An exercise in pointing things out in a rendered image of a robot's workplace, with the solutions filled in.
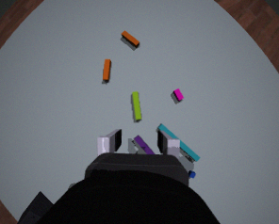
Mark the orange rectangular rod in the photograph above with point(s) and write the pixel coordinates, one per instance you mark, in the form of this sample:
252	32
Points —
107	70
131	39

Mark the turquoise rod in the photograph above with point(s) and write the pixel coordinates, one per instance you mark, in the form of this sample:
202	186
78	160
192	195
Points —
182	145

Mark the lime green rod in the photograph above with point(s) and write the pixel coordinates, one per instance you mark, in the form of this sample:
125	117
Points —
136	105

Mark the magenta rod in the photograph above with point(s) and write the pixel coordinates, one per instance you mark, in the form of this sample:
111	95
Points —
177	93

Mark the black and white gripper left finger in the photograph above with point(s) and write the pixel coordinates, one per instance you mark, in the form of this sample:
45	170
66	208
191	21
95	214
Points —
109	143

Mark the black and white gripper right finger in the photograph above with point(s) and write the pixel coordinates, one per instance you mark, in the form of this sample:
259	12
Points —
167	144

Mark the purple rod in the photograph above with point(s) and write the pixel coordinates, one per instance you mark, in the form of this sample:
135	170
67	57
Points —
144	146

